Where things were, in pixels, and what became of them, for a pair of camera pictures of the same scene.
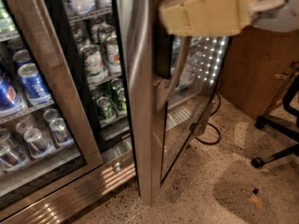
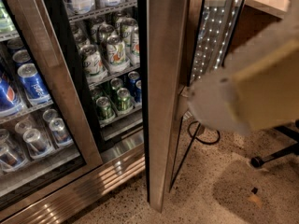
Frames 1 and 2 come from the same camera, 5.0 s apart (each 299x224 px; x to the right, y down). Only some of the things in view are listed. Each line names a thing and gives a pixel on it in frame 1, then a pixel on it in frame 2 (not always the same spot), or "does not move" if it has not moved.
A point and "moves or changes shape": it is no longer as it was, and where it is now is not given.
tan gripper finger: x=214 y=11 → x=260 y=89
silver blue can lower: x=60 y=129 does not move
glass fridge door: x=173 y=80 moves or changes shape
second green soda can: x=105 y=109 does not move
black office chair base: x=263 y=121 does not move
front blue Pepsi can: x=35 y=87 does not move
